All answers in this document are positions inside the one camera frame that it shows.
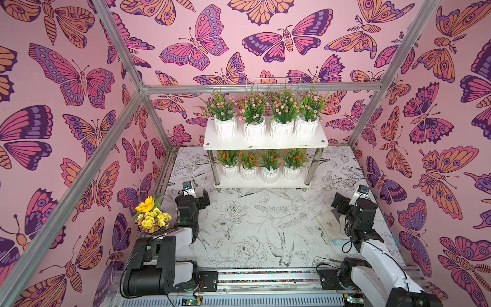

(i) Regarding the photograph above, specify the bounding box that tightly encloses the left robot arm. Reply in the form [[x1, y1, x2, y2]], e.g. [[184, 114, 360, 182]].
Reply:
[[120, 189, 210, 299]]

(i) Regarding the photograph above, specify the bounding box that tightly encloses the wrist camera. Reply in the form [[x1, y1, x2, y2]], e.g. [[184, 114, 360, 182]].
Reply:
[[181, 181, 196, 198], [349, 185, 370, 206]]

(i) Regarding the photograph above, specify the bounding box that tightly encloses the light blue scoop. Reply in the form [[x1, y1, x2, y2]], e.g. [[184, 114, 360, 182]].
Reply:
[[333, 239, 350, 246]]

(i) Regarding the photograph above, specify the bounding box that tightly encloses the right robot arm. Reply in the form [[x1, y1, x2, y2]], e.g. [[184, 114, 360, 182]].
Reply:
[[318, 185, 442, 306]]

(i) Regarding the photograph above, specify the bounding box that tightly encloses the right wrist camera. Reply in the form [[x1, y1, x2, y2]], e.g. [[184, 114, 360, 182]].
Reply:
[[349, 185, 370, 206]]

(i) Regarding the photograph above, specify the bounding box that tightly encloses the yellow flower bouquet vase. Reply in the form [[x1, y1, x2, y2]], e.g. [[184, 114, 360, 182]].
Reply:
[[132, 196, 172, 234]]

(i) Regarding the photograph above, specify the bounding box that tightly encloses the pink flower pot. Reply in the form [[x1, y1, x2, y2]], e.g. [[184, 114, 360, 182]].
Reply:
[[294, 86, 326, 139], [270, 88, 302, 141], [203, 90, 237, 138], [239, 88, 269, 141]]

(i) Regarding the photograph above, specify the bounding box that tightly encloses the white two-tier rack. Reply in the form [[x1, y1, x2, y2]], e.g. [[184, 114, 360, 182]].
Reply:
[[203, 118, 328, 190]]

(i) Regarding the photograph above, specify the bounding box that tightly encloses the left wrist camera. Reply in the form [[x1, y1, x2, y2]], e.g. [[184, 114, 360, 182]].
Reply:
[[181, 181, 196, 198]]

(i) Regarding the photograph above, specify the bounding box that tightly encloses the orange flower pot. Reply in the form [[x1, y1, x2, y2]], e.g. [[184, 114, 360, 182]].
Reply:
[[260, 149, 281, 184], [216, 150, 239, 179], [239, 150, 258, 181], [283, 148, 309, 180]]

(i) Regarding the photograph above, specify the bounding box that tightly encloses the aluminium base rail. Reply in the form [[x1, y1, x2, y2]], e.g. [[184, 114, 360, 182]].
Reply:
[[103, 266, 370, 306]]

